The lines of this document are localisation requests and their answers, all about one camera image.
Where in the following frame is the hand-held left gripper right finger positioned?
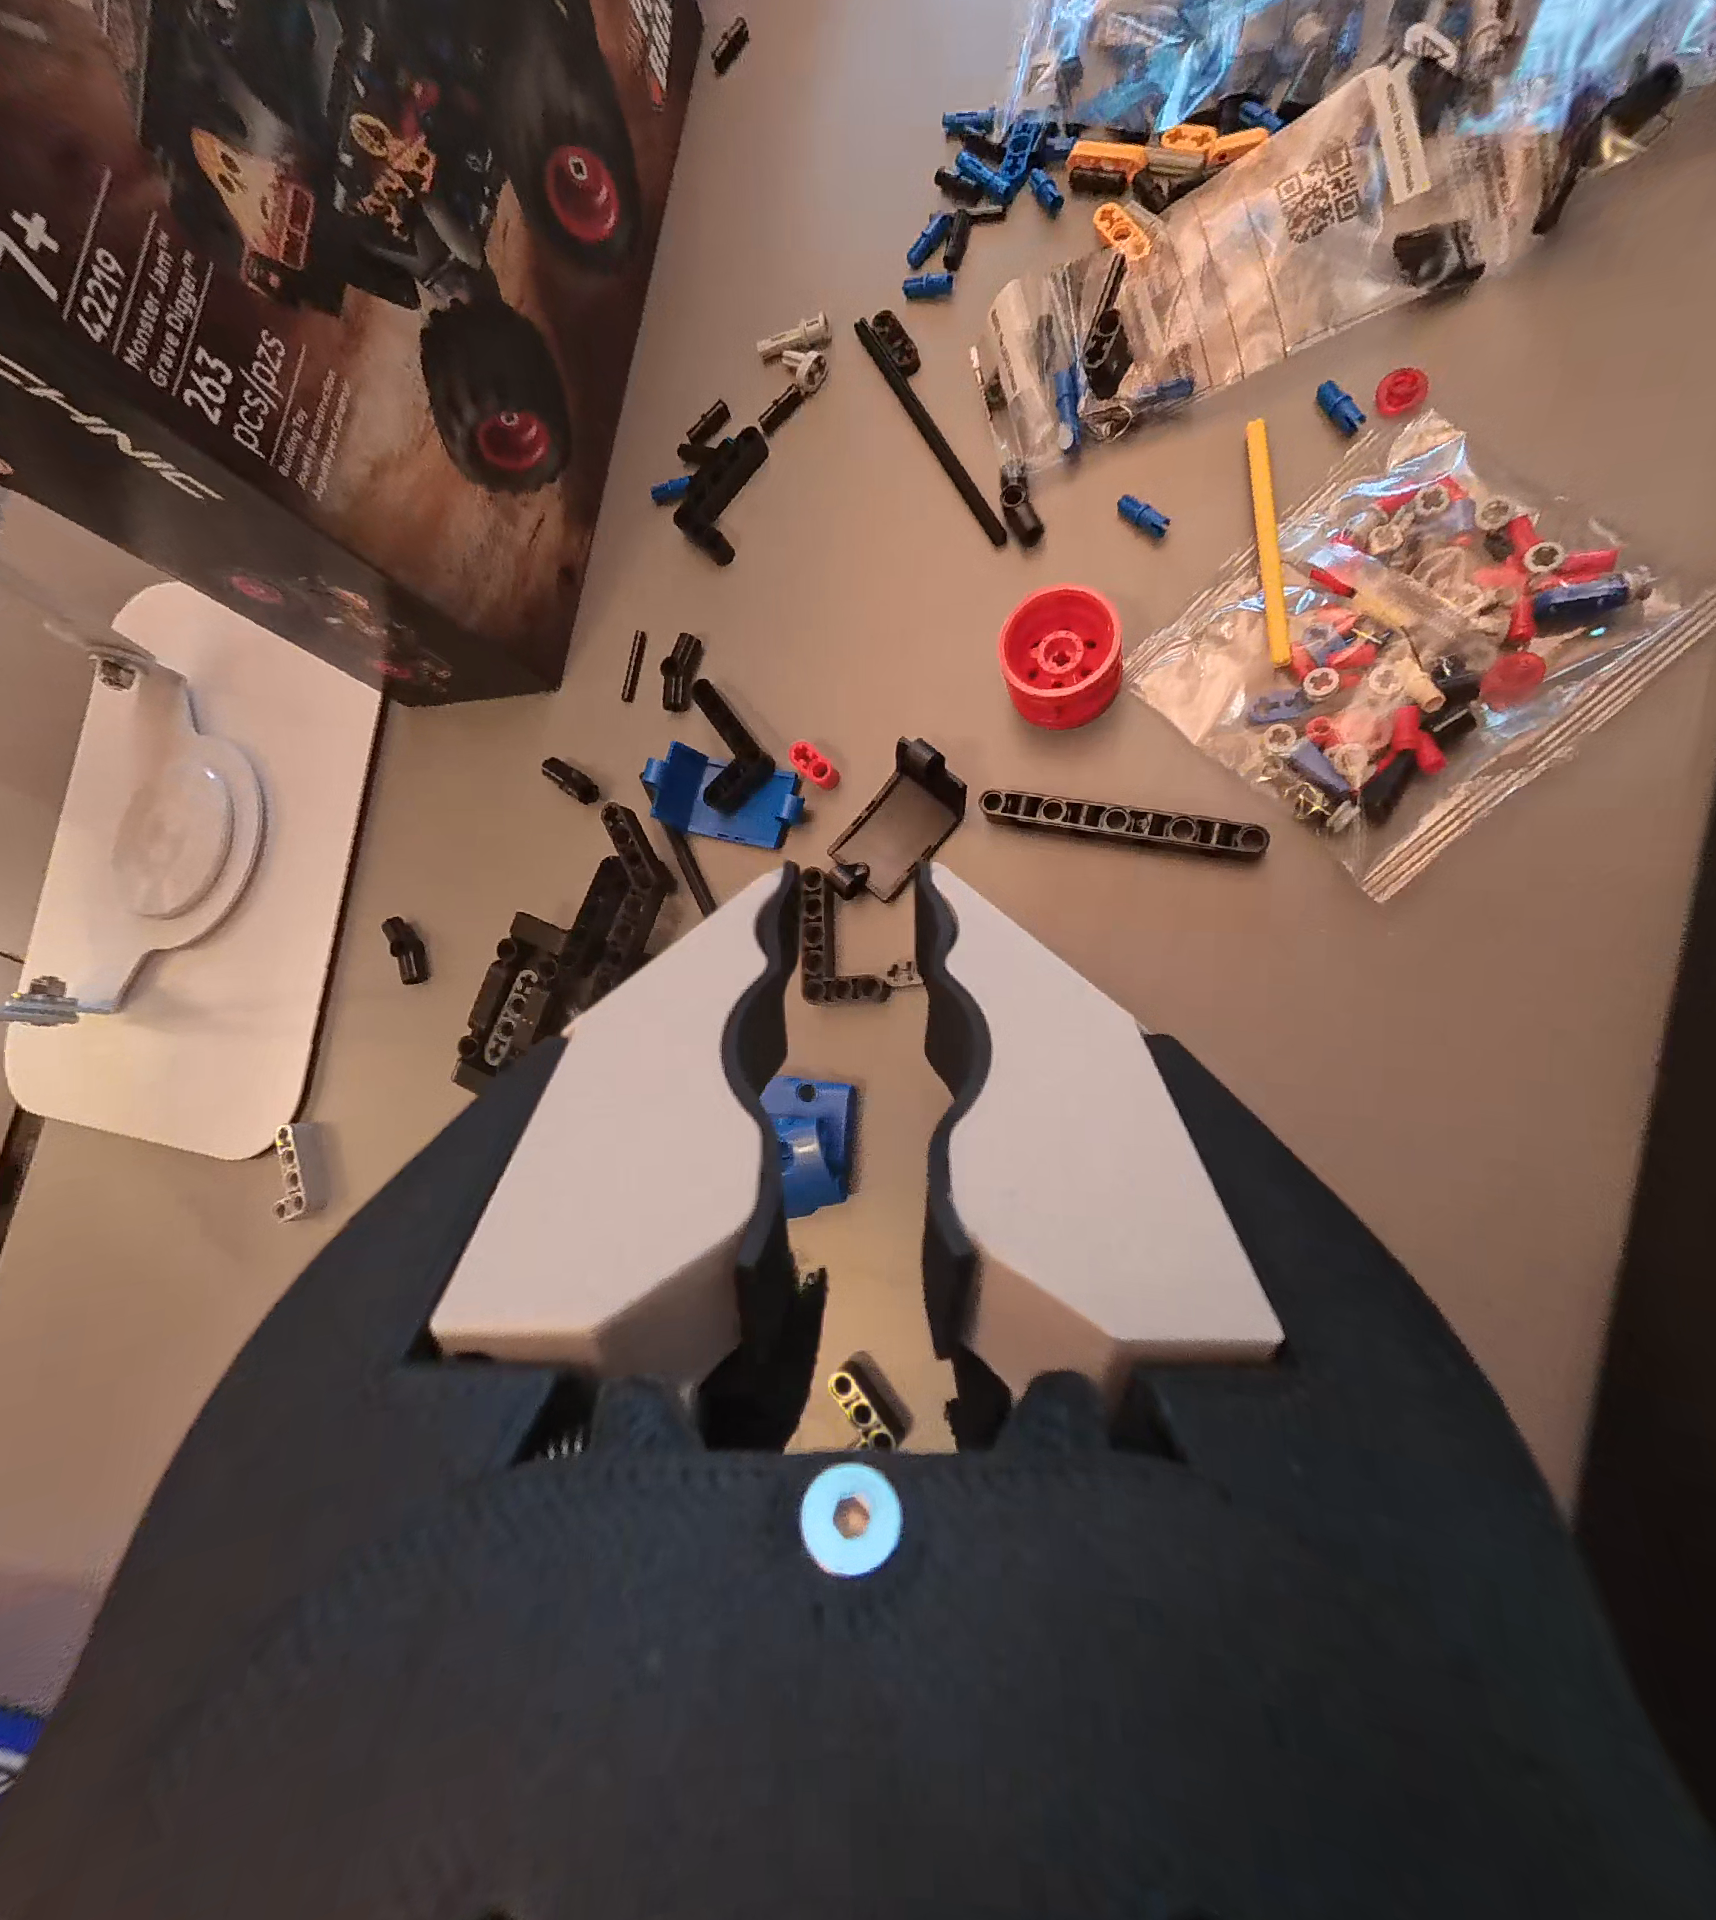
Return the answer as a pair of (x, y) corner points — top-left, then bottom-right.
(919, 862), (1284, 1406)

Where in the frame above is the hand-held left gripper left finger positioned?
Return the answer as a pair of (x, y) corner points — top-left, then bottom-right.
(430, 862), (802, 1420)

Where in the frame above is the black beam chassis assembly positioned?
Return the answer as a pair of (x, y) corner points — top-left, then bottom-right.
(448, 803), (682, 1095)

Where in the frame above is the red wheel hub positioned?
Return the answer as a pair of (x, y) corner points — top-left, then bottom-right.
(998, 582), (1127, 732)

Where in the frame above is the large clear bag of pins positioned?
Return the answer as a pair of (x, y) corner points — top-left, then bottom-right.
(970, 0), (1702, 467)

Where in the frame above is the grey desk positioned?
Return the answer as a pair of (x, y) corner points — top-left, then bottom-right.
(0, 0), (1716, 1715)

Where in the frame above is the blue curved shell panel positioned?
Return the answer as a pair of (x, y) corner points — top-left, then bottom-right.
(773, 1072), (863, 1219)

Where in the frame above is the light grey short beam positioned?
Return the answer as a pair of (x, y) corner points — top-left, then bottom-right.
(270, 1122), (336, 1228)

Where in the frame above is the long black beam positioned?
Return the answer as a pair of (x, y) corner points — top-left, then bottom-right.
(980, 785), (1272, 867)

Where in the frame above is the blue flat panel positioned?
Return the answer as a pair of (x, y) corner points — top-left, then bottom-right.
(642, 741), (809, 852)

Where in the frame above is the black curved mudguard panel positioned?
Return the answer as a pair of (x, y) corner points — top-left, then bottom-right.
(823, 738), (970, 904)

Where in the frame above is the white stand base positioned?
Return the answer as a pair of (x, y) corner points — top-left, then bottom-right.
(4, 582), (390, 1165)

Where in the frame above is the black bent beam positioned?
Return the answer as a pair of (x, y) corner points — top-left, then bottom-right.
(690, 678), (781, 813)

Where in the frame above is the small bag of red parts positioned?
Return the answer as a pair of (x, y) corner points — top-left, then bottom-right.
(1127, 407), (1716, 904)

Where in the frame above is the yellow axle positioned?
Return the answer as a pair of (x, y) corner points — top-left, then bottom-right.
(1244, 419), (1296, 671)

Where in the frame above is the long black axle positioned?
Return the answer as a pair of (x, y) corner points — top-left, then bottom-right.
(854, 319), (1011, 548)

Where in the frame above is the pile of small loose pins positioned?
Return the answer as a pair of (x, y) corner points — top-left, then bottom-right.
(902, 102), (1152, 308)

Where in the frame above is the printed toy set box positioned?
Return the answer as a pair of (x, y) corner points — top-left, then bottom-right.
(0, 0), (703, 707)

